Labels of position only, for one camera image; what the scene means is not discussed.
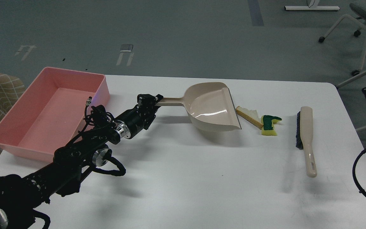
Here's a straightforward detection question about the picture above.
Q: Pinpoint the beige plastic dustpan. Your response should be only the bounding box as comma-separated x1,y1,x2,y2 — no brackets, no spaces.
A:
157,82,242,132

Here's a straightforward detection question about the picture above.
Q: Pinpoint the yellow green sponge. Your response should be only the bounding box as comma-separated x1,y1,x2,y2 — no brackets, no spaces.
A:
261,115,283,136

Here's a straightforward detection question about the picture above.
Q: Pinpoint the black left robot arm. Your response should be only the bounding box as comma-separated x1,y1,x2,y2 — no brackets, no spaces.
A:
0,94,164,229

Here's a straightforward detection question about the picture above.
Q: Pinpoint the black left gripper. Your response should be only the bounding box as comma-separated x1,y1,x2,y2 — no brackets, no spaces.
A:
115,94,164,139

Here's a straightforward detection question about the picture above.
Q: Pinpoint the grey office chair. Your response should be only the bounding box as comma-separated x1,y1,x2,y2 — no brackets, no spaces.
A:
318,0,366,89

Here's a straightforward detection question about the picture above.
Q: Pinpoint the pink plastic bin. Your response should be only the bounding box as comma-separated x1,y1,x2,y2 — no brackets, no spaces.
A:
0,67,110,162

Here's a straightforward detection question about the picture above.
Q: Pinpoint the white desk foot bar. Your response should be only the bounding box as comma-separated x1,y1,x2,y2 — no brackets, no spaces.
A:
284,6,340,11

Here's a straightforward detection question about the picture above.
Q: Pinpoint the bread slice piece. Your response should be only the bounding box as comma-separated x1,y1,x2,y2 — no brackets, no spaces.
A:
235,106,263,129

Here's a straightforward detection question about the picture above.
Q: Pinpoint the beige hand brush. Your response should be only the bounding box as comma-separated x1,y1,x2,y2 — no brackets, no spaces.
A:
296,106,317,178

